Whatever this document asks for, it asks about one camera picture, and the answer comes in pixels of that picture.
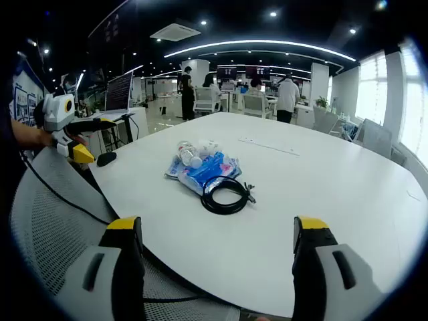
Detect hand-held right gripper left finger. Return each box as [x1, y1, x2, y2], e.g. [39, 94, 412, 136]
[55, 216, 145, 321]

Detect blue tissue pack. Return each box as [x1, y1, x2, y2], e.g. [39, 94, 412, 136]
[182, 150, 242, 188]

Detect clear plastic water bottle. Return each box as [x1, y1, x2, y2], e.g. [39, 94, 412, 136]
[176, 140, 204, 168]

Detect white power strip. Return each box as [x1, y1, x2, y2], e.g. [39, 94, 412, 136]
[239, 136, 300, 156]

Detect person's left hand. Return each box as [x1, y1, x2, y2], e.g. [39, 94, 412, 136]
[36, 130, 90, 147]

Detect hanging display screen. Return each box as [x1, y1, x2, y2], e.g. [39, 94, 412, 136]
[245, 66, 271, 80]
[216, 66, 237, 80]

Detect black computer mouse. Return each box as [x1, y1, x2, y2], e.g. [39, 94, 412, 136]
[96, 152, 117, 167]

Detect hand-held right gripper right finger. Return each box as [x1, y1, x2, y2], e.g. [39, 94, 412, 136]
[292, 215, 385, 321]

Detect round ceiling spotlights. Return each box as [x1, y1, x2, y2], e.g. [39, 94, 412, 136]
[29, 9, 358, 73]

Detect white office chair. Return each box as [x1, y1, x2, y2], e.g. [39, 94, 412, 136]
[193, 87, 221, 116]
[242, 94, 274, 120]

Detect white paper cup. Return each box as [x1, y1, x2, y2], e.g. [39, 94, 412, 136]
[197, 137, 223, 157]

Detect pale blue wet wipes pack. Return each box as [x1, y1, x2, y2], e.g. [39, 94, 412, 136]
[164, 155, 218, 198]

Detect grey mesh office chair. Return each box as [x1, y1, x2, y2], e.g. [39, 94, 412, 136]
[9, 146, 241, 321]

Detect white tabletop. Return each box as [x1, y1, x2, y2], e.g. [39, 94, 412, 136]
[88, 112, 428, 318]

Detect open laptop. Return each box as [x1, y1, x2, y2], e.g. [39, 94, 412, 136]
[75, 70, 134, 118]

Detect white side desk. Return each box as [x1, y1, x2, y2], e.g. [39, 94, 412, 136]
[73, 106, 150, 148]

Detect blue wall poster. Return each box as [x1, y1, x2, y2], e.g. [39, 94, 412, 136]
[13, 82, 37, 123]

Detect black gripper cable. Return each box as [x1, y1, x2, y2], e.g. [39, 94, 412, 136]
[19, 149, 112, 224]
[143, 295, 210, 304]

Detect curved ceiling light strip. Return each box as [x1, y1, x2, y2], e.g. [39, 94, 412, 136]
[163, 39, 357, 62]

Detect large bright window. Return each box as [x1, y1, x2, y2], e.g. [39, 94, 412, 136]
[399, 39, 428, 151]

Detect ceiling air conditioner vent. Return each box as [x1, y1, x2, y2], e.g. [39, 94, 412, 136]
[149, 22, 201, 43]

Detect window with blinds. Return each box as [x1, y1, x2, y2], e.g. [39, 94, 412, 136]
[354, 53, 389, 124]

